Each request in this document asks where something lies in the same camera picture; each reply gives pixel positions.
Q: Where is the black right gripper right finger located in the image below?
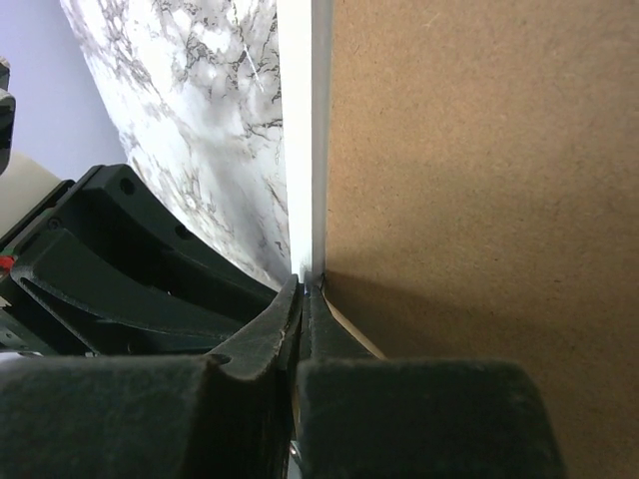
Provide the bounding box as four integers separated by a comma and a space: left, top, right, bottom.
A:
297, 287, 567, 478

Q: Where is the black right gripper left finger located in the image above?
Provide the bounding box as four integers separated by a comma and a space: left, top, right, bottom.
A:
1, 277, 301, 478

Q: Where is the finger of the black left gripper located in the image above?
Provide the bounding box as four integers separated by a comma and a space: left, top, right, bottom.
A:
9, 227, 250, 356
64, 165, 276, 319

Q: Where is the white picture frame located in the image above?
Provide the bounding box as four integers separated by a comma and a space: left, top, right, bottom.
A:
277, 1, 333, 284

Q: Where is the brown backing board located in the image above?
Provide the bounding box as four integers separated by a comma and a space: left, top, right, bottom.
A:
326, 1, 638, 478

